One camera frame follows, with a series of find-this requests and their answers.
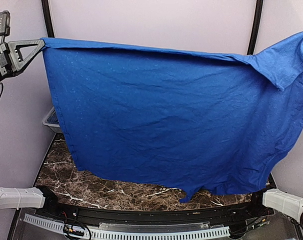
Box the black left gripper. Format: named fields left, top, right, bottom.
left=0, top=36, right=47, bottom=84

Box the blue printed t-shirt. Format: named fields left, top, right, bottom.
left=42, top=31, right=303, bottom=203

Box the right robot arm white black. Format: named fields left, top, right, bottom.
left=246, top=188, right=303, bottom=230

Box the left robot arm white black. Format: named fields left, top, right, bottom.
left=0, top=39, right=62, bottom=218

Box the grey plastic laundry basket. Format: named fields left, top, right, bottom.
left=42, top=107, right=63, bottom=134

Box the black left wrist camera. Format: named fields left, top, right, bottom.
left=0, top=10, right=11, bottom=37

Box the left black frame post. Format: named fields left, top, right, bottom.
left=41, top=0, right=55, bottom=38

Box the black frame post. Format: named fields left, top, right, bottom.
left=41, top=0, right=55, bottom=38
left=246, top=0, right=264, bottom=55

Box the white slotted cable duct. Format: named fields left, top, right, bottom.
left=23, top=214, right=231, bottom=240

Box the right black frame post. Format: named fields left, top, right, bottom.
left=246, top=0, right=264, bottom=55

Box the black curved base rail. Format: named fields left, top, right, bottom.
left=28, top=199, right=276, bottom=227

